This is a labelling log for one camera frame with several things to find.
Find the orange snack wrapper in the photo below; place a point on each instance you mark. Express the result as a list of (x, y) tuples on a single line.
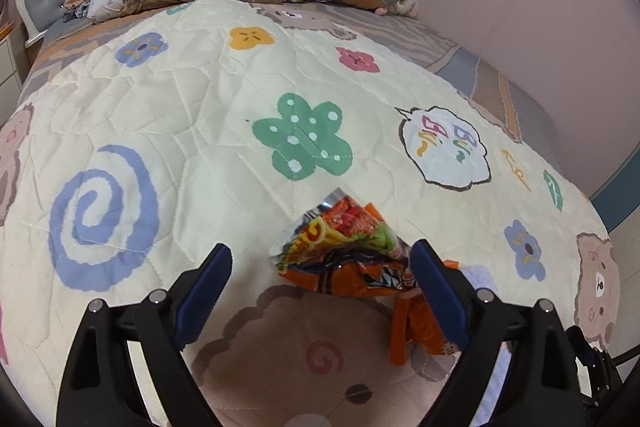
[(343, 249)]

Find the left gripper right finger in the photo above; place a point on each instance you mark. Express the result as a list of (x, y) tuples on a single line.
[(541, 386)]

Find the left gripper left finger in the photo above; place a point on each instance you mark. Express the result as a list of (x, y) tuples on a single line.
[(99, 386)]

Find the cartoon bear quilt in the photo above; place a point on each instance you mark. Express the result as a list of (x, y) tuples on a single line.
[(210, 123)]

